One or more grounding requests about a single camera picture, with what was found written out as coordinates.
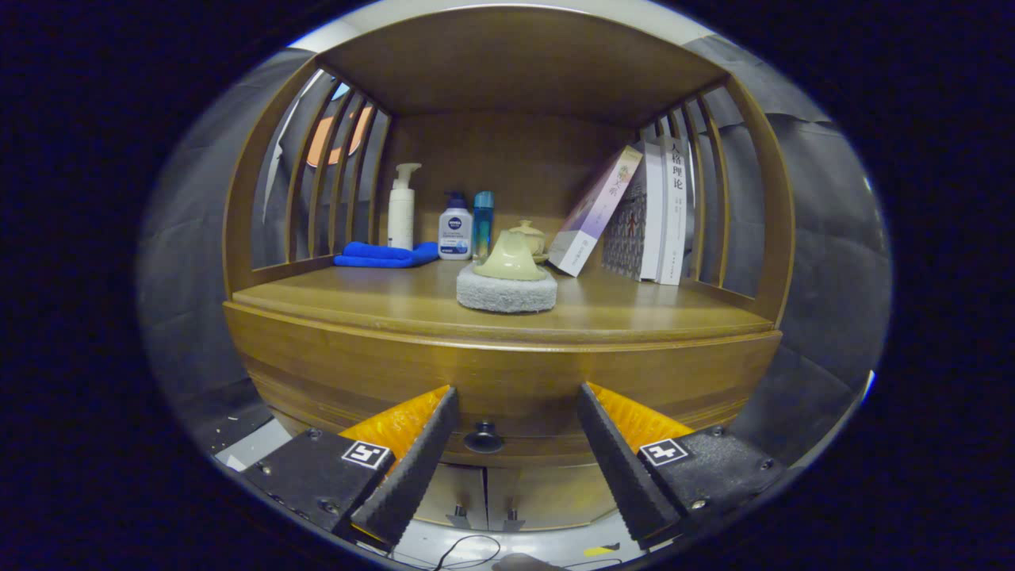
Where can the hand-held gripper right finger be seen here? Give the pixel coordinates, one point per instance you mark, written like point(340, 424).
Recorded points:
point(622, 468)

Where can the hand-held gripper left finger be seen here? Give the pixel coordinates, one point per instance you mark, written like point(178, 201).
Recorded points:
point(412, 468)

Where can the brown wooden drawer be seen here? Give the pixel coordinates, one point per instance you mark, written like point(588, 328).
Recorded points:
point(515, 373)

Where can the wooden cabinet door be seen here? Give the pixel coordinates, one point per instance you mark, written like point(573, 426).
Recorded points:
point(452, 492)
point(547, 496)

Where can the wooden countertop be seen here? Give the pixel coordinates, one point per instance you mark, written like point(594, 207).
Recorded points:
point(396, 305)

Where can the brown wooden cabinet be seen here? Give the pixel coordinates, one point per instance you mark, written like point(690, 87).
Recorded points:
point(515, 63)

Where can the small yellow floor item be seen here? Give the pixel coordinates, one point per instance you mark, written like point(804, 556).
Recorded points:
point(600, 550)

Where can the blue folded cloth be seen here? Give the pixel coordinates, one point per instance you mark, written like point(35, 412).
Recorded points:
point(381, 254)

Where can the white bottle blue cap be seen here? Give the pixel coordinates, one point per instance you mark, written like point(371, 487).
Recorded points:
point(455, 234)

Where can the patterned cover book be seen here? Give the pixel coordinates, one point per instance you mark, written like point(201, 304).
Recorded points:
point(626, 230)

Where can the beige lidded tea cup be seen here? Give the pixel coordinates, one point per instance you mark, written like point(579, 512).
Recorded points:
point(533, 236)

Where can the white spine book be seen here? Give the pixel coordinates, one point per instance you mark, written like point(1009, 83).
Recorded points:
point(674, 222)

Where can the white pump bottle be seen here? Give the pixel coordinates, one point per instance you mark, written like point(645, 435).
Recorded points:
point(402, 214)

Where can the slim teal bottle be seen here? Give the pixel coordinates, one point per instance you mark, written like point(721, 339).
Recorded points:
point(482, 222)

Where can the purple cover book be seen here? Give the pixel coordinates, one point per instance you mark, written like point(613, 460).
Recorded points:
point(595, 210)

